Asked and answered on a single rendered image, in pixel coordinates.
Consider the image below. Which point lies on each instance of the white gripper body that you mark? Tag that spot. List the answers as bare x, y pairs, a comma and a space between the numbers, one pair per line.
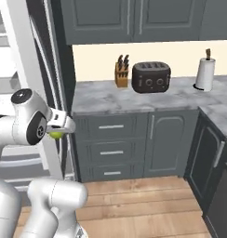
65, 124

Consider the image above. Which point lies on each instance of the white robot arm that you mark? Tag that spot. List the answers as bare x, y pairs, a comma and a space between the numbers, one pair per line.
13, 124

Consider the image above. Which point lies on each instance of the green lime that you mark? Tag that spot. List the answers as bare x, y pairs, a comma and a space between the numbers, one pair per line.
56, 135

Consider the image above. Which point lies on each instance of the dark fridge door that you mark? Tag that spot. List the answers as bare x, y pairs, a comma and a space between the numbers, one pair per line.
64, 62

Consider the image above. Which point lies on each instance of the white fridge with shelves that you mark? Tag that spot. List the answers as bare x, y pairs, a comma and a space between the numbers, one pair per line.
3, 62

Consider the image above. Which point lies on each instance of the grey drawer front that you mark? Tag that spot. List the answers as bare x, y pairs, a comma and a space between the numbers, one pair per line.
118, 133
117, 178
117, 159

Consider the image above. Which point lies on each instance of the wooden knife block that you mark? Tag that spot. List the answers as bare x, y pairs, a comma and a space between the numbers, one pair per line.
122, 77

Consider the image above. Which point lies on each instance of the black toaster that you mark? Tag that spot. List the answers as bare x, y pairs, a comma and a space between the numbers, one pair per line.
151, 77

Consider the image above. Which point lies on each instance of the grey base cupboard door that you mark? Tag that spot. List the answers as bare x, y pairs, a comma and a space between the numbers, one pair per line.
171, 145

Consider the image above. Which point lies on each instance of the dark corner cupboard door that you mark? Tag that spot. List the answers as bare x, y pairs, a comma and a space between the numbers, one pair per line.
203, 161

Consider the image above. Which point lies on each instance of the white paper towel roll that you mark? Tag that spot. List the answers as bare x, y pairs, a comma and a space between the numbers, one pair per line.
205, 74

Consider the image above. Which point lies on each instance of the paper towel holder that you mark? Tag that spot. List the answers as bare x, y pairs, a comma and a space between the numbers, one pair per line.
208, 53

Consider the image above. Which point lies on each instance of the dark dishwasher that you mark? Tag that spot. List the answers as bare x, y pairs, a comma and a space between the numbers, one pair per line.
222, 204

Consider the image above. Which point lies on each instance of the grey wall cupboard door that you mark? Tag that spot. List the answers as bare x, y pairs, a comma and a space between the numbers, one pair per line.
216, 18
168, 18
96, 18

